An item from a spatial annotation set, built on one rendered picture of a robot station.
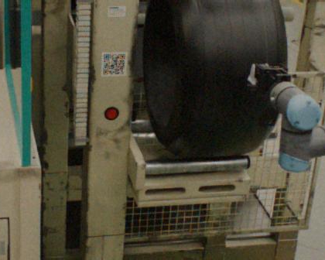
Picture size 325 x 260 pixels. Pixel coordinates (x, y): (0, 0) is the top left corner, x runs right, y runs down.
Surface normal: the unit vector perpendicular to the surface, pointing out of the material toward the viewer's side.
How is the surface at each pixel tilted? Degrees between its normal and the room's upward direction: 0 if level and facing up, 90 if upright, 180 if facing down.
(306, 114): 84
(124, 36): 90
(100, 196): 90
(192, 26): 61
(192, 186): 90
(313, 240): 0
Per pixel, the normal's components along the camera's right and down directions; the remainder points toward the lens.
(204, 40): -0.07, -0.08
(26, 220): 0.20, 0.44
